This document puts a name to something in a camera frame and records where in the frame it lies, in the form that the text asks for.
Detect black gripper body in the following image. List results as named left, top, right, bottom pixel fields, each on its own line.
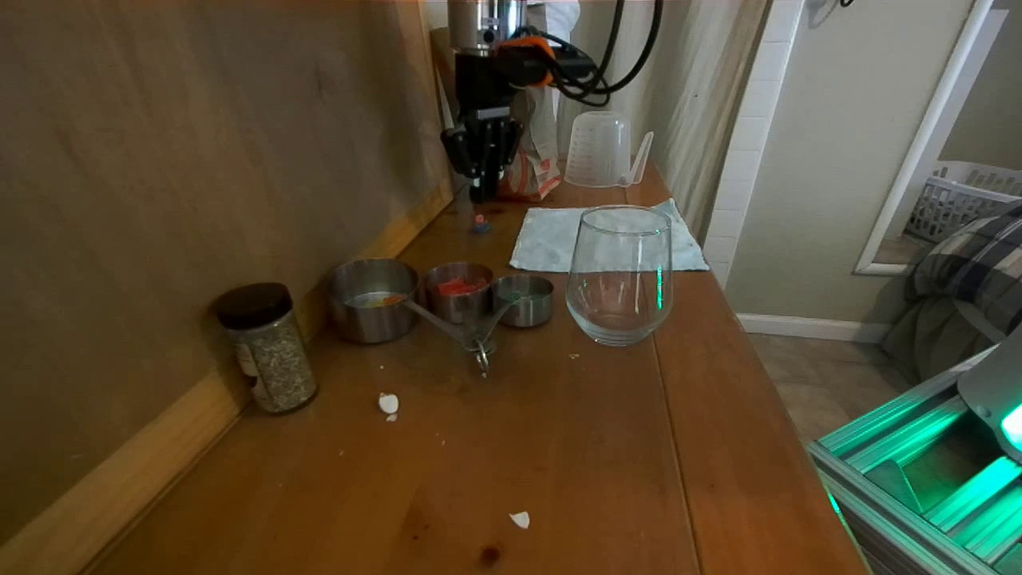
left=453, top=46, right=528, bottom=133

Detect white cloth napkin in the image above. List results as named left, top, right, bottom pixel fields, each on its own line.
left=507, top=198, right=712, bottom=273

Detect red and white snack packet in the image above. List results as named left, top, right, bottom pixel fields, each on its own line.
left=507, top=147, right=564, bottom=205

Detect translucent plastic measuring jug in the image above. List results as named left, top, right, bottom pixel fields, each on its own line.
left=559, top=107, right=657, bottom=194

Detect orange candy pieces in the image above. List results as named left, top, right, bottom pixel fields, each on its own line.
left=438, top=270, right=488, bottom=299

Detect small metal measuring cup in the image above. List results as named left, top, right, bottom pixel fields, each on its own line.
left=465, top=270, right=559, bottom=370

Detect large metal measuring cup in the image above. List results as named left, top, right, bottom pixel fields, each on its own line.
left=325, top=256, right=497, bottom=378

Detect beige curtain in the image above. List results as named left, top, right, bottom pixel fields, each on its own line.
left=642, top=0, right=772, bottom=241

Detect white door trim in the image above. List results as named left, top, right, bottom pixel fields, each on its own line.
left=700, top=0, right=809, bottom=289

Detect wooden back board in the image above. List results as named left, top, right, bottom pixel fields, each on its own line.
left=0, top=0, right=457, bottom=575

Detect glass spice jar dark lid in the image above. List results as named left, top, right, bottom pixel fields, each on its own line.
left=209, top=280, right=321, bottom=417

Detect wooden dresser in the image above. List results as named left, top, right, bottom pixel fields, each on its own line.
left=81, top=173, right=872, bottom=575

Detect white baseboard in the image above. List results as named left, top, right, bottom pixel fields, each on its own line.
left=735, top=311, right=894, bottom=349

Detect white framed mirror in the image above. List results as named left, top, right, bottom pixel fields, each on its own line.
left=851, top=0, right=1022, bottom=278

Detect white laundry basket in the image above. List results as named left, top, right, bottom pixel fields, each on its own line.
left=903, top=156, right=1022, bottom=250

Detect plaid blanket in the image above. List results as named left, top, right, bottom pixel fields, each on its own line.
left=877, top=205, right=1022, bottom=381

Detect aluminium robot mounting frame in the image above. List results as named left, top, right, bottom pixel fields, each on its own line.
left=803, top=349, right=1022, bottom=575

